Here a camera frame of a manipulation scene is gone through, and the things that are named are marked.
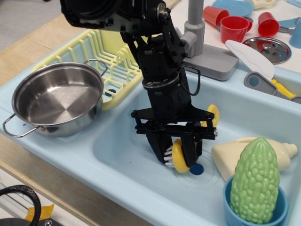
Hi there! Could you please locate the steel pot lid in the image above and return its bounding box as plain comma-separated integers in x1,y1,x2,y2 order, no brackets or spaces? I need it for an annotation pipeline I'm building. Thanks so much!
243,37,292,65

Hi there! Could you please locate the red cup right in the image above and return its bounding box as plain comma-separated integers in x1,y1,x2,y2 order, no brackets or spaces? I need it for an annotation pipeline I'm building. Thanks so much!
258,12,280,37

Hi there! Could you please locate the white toy knife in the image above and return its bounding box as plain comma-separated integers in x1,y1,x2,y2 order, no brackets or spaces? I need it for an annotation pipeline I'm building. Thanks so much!
225,40,276,81

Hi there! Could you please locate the red cup front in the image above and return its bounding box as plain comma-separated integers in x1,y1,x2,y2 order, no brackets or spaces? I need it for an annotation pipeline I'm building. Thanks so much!
220,16,253,43

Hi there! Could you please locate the green bumpy toy gourd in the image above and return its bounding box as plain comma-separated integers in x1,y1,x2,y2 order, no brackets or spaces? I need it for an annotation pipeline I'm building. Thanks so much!
230,137,280,224

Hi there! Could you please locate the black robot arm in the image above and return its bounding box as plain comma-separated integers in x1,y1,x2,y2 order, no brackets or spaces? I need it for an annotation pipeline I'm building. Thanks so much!
60,0,216,168

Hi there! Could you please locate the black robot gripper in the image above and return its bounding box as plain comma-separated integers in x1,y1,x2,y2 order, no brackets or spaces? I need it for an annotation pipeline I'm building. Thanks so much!
131,68,217,166

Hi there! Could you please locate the yellow toy utensil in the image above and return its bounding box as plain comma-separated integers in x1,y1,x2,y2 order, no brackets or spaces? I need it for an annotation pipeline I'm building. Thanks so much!
271,79,296,98

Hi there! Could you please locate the light blue toy sink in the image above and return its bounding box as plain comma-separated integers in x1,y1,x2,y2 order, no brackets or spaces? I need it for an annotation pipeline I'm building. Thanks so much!
0,64,301,226

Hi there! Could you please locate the stainless steel pot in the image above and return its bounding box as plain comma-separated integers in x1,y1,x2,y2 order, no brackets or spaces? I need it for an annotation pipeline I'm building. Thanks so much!
2,59,108,138

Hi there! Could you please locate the red cup lying left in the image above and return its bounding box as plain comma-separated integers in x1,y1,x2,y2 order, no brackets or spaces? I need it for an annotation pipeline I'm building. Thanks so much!
203,6,230,28

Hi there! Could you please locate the cream toy item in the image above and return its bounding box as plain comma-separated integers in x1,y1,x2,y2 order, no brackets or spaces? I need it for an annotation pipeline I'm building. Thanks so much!
248,0,276,10

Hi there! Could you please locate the black braided cable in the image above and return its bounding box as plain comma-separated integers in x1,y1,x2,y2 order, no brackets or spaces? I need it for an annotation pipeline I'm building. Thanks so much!
0,185,42,226

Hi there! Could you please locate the yellow tape piece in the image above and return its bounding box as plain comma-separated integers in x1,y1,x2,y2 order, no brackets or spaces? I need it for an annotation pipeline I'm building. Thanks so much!
25,204,55,222

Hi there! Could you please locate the blue plastic plate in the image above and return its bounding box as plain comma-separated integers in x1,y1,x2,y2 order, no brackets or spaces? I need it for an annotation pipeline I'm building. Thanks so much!
212,0,254,17

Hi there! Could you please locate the grey toy faucet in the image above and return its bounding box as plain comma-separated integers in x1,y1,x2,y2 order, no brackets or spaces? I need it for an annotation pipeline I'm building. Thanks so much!
175,0,239,81

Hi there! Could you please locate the blue toy utensil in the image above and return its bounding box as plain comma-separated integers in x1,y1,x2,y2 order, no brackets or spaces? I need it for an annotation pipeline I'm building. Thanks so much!
278,17,300,28

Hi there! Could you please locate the light blue cup edge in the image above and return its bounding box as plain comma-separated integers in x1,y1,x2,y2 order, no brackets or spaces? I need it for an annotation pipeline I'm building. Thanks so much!
289,19,301,48

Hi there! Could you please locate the cream toy detergent bottle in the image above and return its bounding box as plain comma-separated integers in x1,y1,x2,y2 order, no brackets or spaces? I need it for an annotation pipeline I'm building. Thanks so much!
211,137,298,181

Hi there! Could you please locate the yellow plastic dish rack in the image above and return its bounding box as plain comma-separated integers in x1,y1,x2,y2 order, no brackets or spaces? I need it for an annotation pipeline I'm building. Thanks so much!
31,29,143,110

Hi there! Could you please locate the yellow toy dish brush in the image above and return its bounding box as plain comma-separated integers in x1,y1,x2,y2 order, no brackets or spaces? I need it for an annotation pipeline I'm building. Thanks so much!
163,104,220,173

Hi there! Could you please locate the grey toy utensil handle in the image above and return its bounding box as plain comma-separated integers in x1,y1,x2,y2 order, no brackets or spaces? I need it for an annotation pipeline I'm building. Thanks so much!
244,72,301,104

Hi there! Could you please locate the blue plastic cup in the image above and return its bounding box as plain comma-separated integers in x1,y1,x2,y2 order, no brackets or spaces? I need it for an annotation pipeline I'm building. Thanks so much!
223,177,289,226

